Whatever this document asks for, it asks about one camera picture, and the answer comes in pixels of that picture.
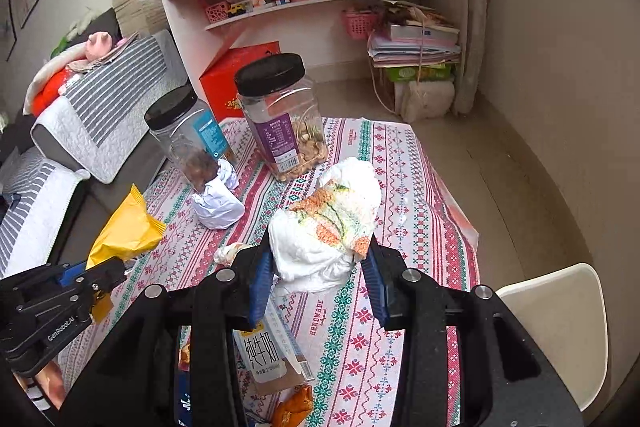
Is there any white paper ball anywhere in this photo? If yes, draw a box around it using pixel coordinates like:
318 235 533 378
190 158 246 229

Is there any purple label plastic jar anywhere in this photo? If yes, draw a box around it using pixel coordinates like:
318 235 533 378
234 53 331 182

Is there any yellow snack bag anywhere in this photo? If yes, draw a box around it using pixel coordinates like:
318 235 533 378
85 183 168 323

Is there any grey striped seat cover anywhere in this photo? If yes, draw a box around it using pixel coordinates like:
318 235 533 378
0 152 92 279

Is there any grey curtain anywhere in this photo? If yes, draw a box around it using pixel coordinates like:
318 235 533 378
459 0 490 116

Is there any small milk carton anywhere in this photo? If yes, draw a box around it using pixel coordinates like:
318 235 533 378
232 299 317 399

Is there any blue label plastic jar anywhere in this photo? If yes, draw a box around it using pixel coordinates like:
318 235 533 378
144 85 237 196

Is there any hanging pink basket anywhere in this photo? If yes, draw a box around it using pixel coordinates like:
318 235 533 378
341 9 379 40

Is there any white trash bin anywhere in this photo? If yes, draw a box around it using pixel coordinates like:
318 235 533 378
494 263 609 414

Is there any green box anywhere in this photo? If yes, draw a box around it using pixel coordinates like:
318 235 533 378
387 64 457 84

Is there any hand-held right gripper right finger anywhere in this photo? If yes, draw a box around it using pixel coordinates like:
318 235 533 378
360 232 586 427

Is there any orange wrapper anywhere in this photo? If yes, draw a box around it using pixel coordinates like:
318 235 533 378
271 384 314 427

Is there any white floral tissue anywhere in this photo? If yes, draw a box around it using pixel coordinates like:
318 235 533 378
268 157 383 295

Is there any grey striped sofa cover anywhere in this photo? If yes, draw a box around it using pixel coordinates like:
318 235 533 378
30 29 189 186

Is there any tied stack of books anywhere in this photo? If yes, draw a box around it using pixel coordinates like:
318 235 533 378
367 0 462 68

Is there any stack of cardboard boxes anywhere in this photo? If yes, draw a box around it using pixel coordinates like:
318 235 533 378
110 0 169 38

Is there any patterned pink tablecloth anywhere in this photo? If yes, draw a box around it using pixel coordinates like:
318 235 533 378
57 116 481 427

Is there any pink patterned basket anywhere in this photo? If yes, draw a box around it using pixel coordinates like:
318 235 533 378
205 2 232 26

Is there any small tissue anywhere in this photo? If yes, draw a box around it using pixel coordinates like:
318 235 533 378
214 243 253 266

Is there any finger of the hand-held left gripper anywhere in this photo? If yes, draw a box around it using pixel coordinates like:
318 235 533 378
0 258 126 308
0 289 113 358

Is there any pink plush toy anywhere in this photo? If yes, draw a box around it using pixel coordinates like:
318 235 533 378
84 32 119 64

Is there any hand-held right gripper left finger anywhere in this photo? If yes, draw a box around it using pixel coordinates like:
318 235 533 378
57 229 276 427

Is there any red cardboard box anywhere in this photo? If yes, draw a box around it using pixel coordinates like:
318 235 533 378
199 41 282 124

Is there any blue packet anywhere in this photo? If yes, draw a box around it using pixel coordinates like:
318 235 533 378
174 369 195 427

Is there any red orange pillow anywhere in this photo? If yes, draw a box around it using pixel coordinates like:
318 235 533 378
22 66 77 118

